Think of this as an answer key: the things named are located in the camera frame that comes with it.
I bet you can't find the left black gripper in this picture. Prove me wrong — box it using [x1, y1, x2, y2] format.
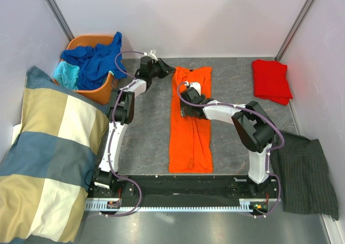
[149, 59, 176, 80]

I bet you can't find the orange t shirt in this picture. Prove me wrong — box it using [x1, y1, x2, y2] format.
[168, 67, 213, 173]

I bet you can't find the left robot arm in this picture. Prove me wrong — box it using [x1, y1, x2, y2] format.
[93, 56, 176, 197]

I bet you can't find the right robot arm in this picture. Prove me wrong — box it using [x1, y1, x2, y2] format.
[177, 83, 276, 198]

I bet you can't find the blue t shirt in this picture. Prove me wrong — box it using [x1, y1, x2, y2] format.
[61, 32, 127, 90]

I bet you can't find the folded red t shirt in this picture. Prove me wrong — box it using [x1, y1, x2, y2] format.
[252, 59, 293, 106]

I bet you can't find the teal t shirt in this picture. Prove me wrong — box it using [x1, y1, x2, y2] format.
[53, 61, 80, 90]

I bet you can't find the dark striped cloth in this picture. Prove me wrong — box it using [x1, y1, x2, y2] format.
[270, 131, 339, 220]

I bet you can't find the blue beige checked pillow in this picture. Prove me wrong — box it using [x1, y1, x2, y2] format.
[1, 66, 109, 243]

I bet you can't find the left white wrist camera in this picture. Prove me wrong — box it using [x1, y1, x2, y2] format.
[143, 48, 158, 61]

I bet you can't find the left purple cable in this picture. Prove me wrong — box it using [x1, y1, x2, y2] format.
[106, 50, 149, 218]

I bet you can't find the purple cable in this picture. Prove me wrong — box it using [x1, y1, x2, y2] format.
[106, 50, 149, 218]
[176, 81, 286, 219]

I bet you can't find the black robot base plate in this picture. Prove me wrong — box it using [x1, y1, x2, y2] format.
[87, 175, 278, 207]

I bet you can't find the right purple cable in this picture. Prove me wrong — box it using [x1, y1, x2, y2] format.
[176, 81, 286, 219]

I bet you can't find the white slotted cable duct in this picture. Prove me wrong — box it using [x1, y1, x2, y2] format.
[84, 198, 268, 212]

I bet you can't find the left aluminium frame post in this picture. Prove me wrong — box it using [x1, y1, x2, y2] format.
[45, 0, 74, 41]

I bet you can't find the aluminium frame post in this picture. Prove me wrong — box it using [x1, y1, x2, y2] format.
[45, 0, 74, 41]
[274, 0, 316, 61]

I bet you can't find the right aluminium frame post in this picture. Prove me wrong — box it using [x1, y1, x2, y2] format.
[274, 0, 316, 61]

